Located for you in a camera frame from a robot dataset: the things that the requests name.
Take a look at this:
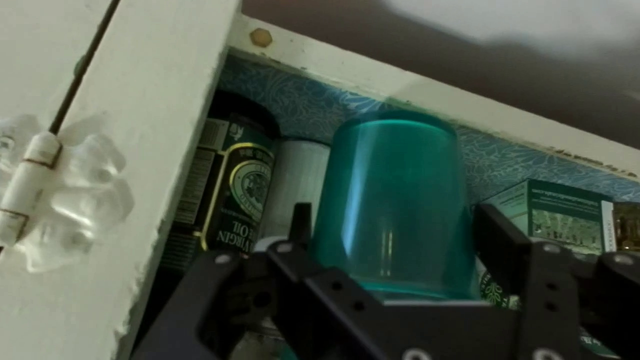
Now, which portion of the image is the cream upper cabinet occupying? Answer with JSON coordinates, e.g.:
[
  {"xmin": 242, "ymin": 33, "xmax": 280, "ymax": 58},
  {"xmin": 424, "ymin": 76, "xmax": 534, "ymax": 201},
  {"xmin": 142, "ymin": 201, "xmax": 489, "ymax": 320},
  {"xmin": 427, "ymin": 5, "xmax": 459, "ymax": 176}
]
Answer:
[{"xmin": 79, "ymin": 0, "xmax": 640, "ymax": 360}]

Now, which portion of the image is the white cylindrical container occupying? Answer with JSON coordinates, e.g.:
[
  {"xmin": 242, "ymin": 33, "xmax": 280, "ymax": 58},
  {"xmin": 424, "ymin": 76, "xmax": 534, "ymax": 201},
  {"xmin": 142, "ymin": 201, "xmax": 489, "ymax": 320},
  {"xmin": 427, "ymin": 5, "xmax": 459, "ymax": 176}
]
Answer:
[{"xmin": 253, "ymin": 139, "xmax": 330, "ymax": 253}]

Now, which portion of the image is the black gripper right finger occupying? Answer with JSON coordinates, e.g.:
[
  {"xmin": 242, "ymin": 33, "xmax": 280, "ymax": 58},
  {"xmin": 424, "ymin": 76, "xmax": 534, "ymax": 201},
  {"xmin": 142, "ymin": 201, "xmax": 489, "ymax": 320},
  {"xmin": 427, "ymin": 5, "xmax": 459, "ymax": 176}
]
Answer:
[{"xmin": 471, "ymin": 204, "xmax": 529, "ymax": 295}]

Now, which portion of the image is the white painted door hinge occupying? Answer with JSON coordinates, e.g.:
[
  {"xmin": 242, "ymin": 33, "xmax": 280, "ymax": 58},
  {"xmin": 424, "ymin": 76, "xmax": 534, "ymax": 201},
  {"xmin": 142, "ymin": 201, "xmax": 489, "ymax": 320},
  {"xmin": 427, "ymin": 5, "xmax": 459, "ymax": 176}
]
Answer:
[{"xmin": 0, "ymin": 133, "xmax": 61, "ymax": 248}]

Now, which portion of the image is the dark green label can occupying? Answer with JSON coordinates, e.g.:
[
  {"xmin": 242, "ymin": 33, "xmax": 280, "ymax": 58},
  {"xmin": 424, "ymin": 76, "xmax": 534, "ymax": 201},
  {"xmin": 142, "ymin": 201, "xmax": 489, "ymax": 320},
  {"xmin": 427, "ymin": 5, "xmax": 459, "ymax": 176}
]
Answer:
[{"xmin": 159, "ymin": 90, "xmax": 280, "ymax": 273}]

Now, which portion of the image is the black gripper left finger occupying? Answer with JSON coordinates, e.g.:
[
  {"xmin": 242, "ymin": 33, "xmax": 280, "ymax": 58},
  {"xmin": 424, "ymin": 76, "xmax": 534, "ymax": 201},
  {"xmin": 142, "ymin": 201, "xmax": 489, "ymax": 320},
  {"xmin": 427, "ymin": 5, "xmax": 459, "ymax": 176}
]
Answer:
[{"xmin": 289, "ymin": 202, "xmax": 311, "ymax": 247}]

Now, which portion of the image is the green white food box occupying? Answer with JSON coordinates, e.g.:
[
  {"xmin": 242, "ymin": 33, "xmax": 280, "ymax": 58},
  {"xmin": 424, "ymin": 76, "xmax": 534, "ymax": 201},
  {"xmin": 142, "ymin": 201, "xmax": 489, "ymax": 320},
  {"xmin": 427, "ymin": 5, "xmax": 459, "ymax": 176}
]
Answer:
[{"xmin": 484, "ymin": 180, "xmax": 616, "ymax": 256}]

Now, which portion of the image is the cream cabinet door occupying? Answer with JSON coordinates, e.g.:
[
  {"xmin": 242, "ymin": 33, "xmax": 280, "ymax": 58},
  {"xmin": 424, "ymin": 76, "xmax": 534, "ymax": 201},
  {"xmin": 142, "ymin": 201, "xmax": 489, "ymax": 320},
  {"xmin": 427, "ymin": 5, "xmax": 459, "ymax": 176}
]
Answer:
[{"xmin": 0, "ymin": 0, "xmax": 130, "ymax": 360}]

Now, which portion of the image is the teal translucent plastic cup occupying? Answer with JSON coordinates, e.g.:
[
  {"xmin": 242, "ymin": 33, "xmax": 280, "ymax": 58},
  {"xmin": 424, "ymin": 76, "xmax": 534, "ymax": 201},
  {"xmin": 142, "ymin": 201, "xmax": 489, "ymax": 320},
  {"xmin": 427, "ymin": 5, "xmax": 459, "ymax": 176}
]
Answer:
[{"xmin": 310, "ymin": 112, "xmax": 477, "ymax": 300}]

